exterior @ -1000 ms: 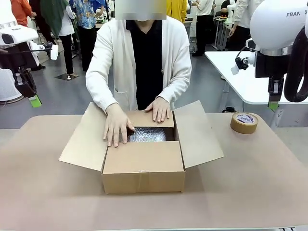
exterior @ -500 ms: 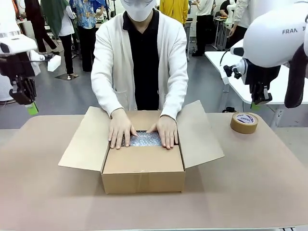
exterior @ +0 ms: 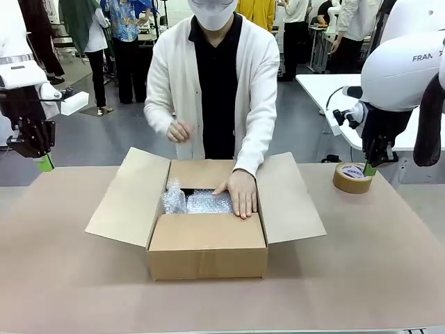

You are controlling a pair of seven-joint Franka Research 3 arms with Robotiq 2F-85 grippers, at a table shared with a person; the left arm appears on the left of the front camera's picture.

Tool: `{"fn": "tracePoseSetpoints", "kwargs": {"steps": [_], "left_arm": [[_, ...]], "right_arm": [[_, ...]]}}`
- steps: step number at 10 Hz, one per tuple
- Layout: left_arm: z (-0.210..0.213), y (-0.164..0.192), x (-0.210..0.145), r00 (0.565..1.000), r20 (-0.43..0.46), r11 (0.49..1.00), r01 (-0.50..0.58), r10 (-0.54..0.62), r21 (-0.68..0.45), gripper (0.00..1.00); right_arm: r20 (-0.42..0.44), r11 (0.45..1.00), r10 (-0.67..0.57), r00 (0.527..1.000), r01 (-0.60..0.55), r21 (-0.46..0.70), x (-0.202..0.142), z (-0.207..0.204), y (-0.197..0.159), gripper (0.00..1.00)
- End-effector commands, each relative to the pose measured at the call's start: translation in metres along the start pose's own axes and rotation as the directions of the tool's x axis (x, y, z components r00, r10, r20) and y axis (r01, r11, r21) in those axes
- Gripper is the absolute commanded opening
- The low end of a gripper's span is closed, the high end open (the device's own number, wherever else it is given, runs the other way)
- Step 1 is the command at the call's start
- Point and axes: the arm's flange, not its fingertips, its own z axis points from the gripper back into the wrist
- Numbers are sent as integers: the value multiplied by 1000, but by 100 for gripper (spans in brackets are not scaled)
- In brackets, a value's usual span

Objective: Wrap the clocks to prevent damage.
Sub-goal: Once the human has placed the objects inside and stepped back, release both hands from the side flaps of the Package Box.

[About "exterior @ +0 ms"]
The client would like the bubble clock bundle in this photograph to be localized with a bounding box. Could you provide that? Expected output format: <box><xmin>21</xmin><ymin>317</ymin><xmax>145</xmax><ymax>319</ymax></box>
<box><xmin>161</xmin><ymin>176</ymin><xmax>189</xmax><ymax>215</ymax></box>

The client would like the person's left hand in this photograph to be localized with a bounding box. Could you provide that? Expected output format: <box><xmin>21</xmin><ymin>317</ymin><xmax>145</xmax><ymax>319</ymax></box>
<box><xmin>211</xmin><ymin>169</ymin><xmax>259</xmax><ymax>221</ymax></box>

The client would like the person's left forearm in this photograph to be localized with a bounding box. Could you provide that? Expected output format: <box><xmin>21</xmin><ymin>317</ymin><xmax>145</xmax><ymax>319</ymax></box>
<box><xmin>232</xmin><ymin>102</ymin><xmax>280</xmax><ymax>177</ymax></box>

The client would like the person in dark clothes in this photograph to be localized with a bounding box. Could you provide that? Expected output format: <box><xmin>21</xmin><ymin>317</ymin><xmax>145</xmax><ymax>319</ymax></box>
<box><xmin>18</xmin><ymin>0</ymin><xmax>66</xmax><ymax>86</ymax></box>

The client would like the bubble wrap bundle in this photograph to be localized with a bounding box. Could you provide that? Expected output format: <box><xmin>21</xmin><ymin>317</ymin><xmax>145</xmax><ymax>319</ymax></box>
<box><xmin>185</xmin><ymin>189</ymin><xmax>234</xmax><ymax>215</ymax></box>

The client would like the person in white top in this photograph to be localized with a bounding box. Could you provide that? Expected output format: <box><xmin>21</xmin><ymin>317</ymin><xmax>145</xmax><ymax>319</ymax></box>
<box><xmin>279</xmin><ymin>0</ymin><xmax>311</xmax><ymax>83</ymax></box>

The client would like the person's right hand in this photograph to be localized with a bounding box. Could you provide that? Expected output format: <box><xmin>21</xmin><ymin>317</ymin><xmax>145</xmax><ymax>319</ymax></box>
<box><xmin>165</xmin><ymin>119</ymin><xmax>197</xmax><ymax>144</ymax></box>

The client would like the brown packing tape roll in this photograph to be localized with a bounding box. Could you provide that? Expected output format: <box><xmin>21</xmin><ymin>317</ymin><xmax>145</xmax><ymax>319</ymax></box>
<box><xmin>332</xmin><ymin>161</ymin><xmax>374</xmax><ymax>195</ymax></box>

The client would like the person in floral shirt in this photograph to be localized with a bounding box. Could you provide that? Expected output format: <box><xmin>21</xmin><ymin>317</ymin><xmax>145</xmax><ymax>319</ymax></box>
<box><xmin>103</xmin><ymin>0</ymin><xmax>154</xmax><ymax>105</ymax></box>

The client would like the person in white cardigan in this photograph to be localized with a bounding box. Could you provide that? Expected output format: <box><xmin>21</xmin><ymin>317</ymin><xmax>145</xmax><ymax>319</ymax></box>
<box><xmin>143</xmin><ymin>0</ymin><xmax>281</xmax><ymax>177</ymax></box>

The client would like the white table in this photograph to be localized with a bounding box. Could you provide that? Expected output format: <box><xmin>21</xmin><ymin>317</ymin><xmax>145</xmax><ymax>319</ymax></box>
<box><xmin>295</xmin><ymin>73</ymin><xmax>445</xmax><ymax>152</ymax></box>

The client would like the person in white jacket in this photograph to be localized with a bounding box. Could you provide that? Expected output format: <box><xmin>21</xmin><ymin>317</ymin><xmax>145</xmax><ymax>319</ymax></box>
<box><xmin>329</xmin><ymin>0</ymin><xmax>384</xmax><ymax>75</ymax></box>

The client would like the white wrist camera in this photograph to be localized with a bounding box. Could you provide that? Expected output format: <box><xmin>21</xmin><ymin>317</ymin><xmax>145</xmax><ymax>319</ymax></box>
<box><xmin>39</xmin><ymin>82</ymin><xmax>90</xmax><ymax>117</ymax></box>
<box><xmin>331</xmin><ymin>84</ymin><xmax>366</xmax><ymax>137</ymax></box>

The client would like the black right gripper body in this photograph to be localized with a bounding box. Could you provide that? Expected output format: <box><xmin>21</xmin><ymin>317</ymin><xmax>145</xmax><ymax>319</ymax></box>
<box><xmin>361</xmin><ymin>102</ymin><xmax>414</xmax><ymax>141</ymax></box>

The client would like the person's right forearm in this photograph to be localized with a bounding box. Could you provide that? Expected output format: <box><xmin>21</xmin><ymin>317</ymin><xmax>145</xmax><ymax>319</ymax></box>
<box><xmin>143</xmin><ymin>99</ymin><xmax>179</xmax><ymax>136</ymax></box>

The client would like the person in yellow jacket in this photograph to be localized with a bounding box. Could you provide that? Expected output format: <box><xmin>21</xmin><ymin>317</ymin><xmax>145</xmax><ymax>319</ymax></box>
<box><xmin>236</xmin><ymin>0</ymin><xmax>276</xmax><ymax>33</ymax></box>

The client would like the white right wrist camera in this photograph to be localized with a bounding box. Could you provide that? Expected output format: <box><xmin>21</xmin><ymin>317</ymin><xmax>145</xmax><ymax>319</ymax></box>
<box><xmin>331</xmin><ymin>84</ymin><xmax>366</xmax><ymax>137</ymax></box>

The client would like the brown cardboard box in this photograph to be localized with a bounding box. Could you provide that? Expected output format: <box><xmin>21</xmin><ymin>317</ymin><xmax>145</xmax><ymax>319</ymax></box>
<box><xmin>84</xmin><ymin>146</ymin><xmax>328</xmax><ymax>282</ymax></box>

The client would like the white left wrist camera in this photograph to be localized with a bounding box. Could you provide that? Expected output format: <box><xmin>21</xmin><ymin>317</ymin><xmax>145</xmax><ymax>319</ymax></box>
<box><xmin>39</xmin><ymin>82</ymin><xmax>90</xmax><ymax>117</ymax></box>

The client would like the person with green scarf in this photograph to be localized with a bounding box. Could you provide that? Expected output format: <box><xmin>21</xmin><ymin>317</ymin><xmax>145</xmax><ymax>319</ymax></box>
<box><xmin>58</xmin><ymin>0</ymin><xmax>115</xmax><ymax>109</ymax></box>

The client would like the white face mask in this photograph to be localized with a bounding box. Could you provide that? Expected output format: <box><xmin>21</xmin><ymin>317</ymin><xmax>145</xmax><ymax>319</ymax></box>
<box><xmin>188</xmin><ymin>0</ymin><xmax>238</xmax><ymax>32</ymax></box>

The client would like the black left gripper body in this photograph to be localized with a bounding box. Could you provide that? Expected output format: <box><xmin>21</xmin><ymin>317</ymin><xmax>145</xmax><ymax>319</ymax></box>
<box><xmin>0</xmin><ymin>85</ymin><xmax>48</xmax><ymax>123</ymax></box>

